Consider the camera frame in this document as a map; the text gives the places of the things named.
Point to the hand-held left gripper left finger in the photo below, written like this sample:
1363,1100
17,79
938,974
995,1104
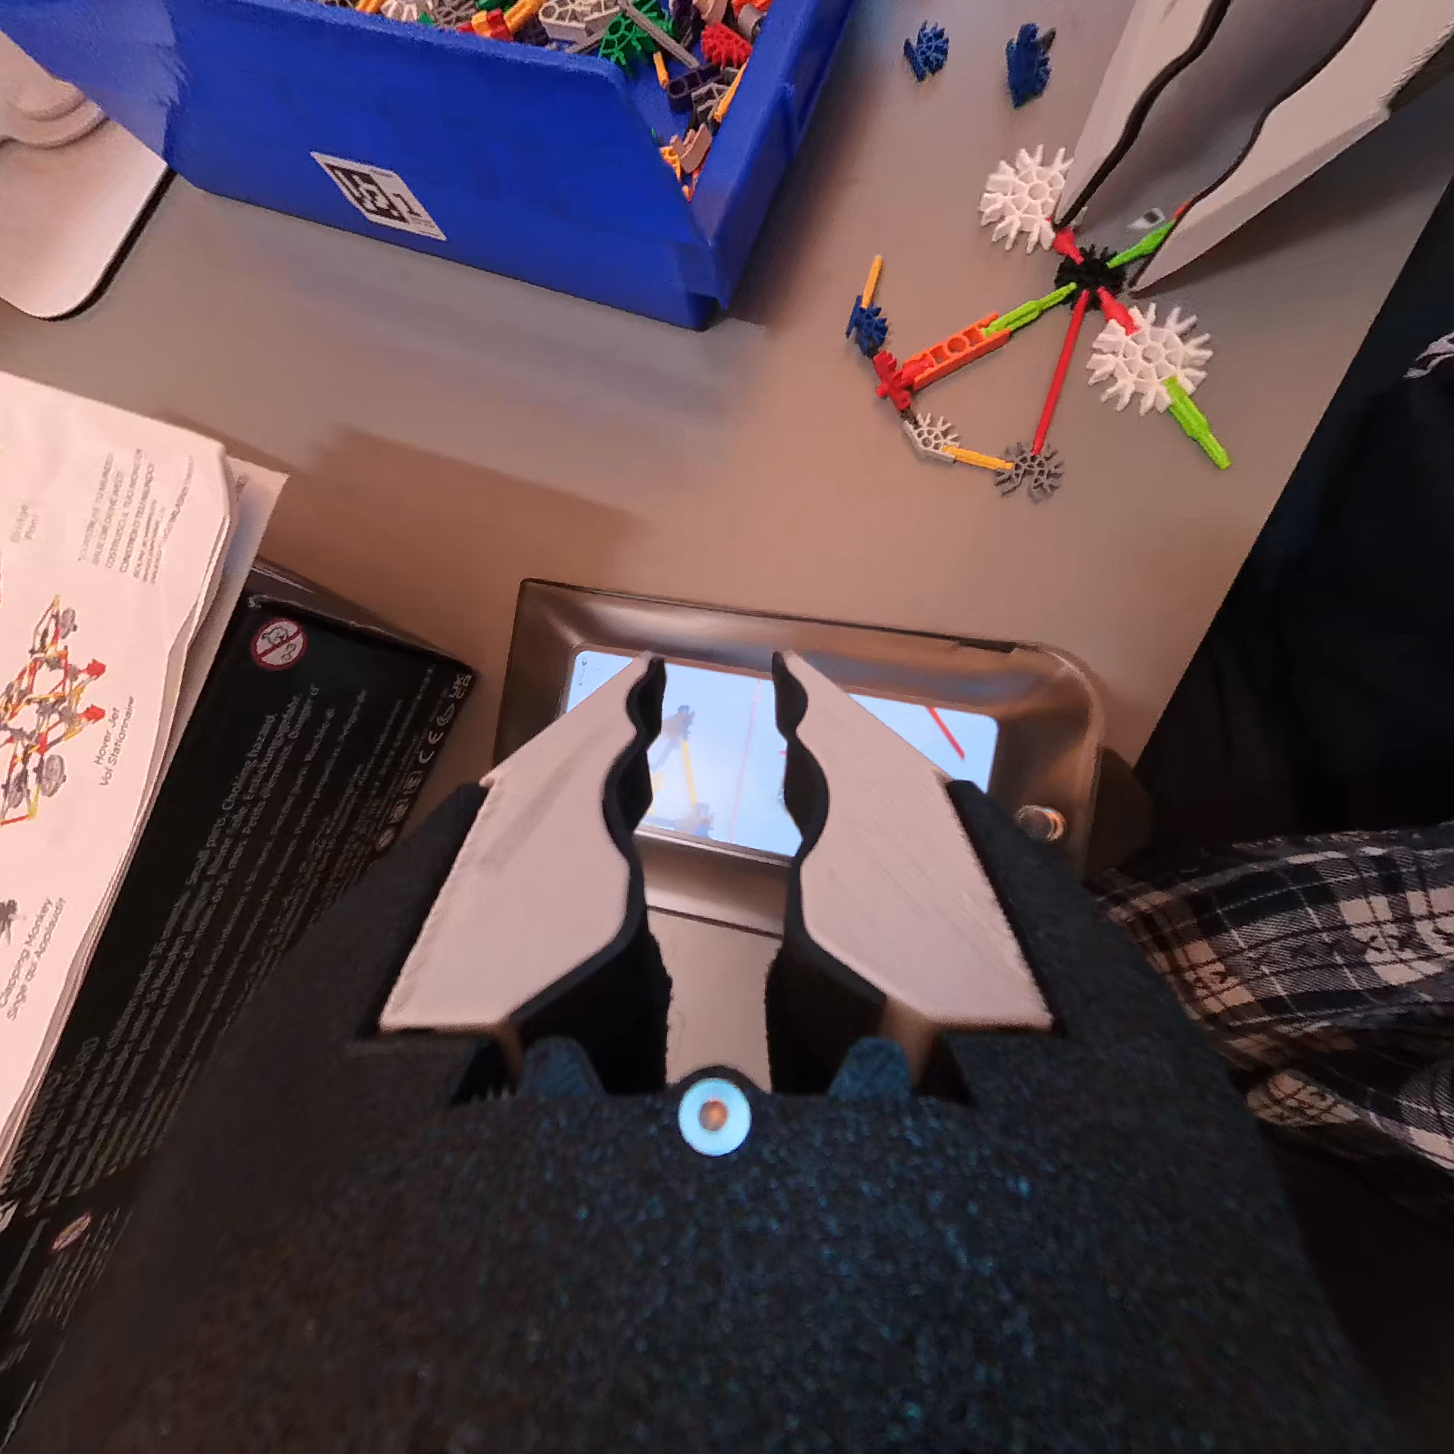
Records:
512,910

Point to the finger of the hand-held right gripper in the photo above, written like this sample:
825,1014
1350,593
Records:
1137,81
1341,103

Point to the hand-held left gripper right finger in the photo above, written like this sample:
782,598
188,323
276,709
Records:
920,910

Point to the toy rod and connector assembly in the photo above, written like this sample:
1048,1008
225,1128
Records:
1149,359

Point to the yellow toy rod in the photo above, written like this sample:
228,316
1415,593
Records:
872,281
979,458

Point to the blue toy connector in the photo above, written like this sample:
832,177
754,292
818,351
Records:
1029,65
868,328
927,51

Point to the red connector with black rod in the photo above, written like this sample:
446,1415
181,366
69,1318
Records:
898,382

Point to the pale grey toy connector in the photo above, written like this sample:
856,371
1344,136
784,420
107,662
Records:
932,435

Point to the pile of colourful toy pieces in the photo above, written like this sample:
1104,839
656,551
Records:
683,46

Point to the blue plastic bin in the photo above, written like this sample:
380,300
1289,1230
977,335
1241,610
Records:
455,148

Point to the black toy box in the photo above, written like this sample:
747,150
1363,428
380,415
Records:
285,773

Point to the shiny metal fitting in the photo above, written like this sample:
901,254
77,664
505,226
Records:
546,636

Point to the instruction booklet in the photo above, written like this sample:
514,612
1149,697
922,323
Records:
103,683

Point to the white bin label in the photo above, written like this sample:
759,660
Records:
379,196

